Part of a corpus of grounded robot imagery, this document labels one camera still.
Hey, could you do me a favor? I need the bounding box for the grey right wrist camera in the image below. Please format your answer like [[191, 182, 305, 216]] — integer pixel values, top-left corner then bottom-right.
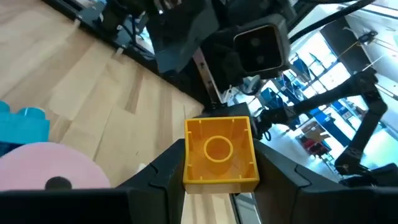
[[232, 13, 292, 80]]

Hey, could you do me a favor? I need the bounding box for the long blue four-stud block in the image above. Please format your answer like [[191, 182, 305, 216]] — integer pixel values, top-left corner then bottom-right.
[[0, 100, 51, 156]]

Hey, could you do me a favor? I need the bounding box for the small orange square block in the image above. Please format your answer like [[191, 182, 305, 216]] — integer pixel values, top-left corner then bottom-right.
[[182, 115, 261, 195]]

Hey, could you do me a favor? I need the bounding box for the pink foam die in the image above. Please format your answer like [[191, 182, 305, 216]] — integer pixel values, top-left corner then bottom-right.
[[0, 142, 111, 192]]

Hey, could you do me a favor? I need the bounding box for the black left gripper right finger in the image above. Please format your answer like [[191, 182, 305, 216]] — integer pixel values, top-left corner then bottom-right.
[[252, 139, 398, 224]]

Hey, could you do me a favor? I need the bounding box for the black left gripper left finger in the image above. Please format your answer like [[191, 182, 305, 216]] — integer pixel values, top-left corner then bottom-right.
[[0, 138, 187, 224]]

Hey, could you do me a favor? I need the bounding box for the long thin black rod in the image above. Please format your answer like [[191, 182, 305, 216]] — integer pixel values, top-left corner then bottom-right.
[[288, 0, 376, 43]]

